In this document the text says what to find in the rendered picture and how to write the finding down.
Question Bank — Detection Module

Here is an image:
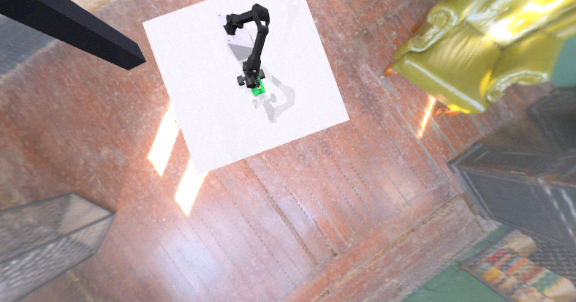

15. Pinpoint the green circuit board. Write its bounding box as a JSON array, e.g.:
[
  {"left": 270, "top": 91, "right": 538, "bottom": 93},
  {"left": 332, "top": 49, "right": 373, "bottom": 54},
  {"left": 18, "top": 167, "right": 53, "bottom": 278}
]
[{"left": 251, "top": 78, "right": 265, "bottom": 97}]

